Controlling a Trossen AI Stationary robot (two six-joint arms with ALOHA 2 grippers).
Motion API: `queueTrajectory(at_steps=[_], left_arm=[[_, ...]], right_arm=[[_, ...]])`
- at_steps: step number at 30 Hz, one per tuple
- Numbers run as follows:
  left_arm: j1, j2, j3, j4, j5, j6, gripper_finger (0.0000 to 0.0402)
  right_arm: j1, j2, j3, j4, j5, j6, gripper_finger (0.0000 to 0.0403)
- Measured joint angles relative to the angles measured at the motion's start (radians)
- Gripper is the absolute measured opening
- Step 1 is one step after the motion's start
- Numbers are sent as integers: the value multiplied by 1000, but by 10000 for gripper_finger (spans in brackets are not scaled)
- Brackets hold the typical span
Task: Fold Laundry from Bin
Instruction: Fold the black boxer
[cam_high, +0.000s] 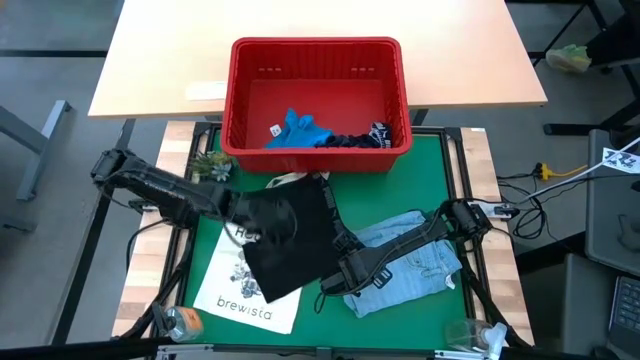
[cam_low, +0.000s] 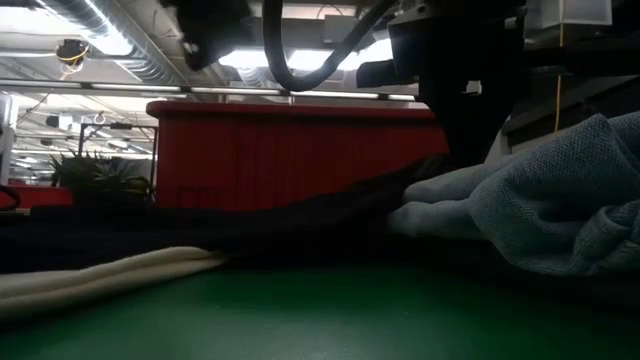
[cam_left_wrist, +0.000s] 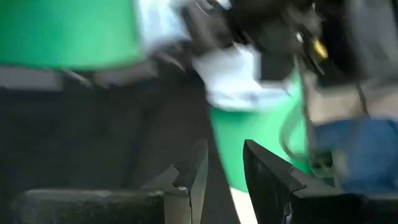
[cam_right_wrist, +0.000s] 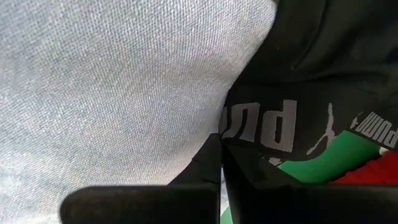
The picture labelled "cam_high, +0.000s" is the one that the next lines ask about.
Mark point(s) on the grey metal desk leg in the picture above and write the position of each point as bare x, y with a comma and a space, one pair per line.
45, 135

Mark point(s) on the light wooden desk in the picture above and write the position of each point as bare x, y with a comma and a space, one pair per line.
200, 40

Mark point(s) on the clear bottle orange label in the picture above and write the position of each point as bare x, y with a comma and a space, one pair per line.
187, 325

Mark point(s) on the red plastic laundry bin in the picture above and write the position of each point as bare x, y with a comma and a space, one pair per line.
310, 65

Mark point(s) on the laptop keyboard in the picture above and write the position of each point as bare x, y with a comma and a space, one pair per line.
627, 310

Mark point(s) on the black metal table frame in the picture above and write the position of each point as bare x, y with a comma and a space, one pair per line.
452, 135

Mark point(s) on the person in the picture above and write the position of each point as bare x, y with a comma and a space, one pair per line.
567, 58

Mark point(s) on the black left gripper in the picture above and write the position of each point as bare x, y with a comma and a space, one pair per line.
265, 217

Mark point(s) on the white printed tote bag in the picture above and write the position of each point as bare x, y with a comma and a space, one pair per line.
235, 300

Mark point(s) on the green table mat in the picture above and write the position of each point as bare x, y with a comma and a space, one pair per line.
390, 190

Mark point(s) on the black metal stand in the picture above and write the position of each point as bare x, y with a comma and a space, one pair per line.
570, 129

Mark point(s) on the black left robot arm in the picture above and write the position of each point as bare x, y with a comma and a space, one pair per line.
165, 192

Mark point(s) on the plain black cloth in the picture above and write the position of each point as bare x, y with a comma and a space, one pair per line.
300, 260

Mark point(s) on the bright blue cloth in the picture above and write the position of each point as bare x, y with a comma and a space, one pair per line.
300, 135

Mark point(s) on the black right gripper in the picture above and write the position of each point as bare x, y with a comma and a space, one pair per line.
355, 272

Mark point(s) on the small potted plant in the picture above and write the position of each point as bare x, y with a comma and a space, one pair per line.
212, 166

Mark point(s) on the white rectangular label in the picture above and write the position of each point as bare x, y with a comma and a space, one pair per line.
205, 90

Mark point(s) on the light blue denim garment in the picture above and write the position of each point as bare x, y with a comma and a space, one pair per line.
425, 280

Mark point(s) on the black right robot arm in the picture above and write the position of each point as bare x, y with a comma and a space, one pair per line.
425, 235

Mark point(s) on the white printed paper tag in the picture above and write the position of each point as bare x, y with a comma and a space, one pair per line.
620, 161

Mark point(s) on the black printed garment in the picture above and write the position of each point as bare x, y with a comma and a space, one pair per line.
355, 141

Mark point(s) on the clear spray bottle white nozzle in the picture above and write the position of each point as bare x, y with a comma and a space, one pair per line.
492, 335

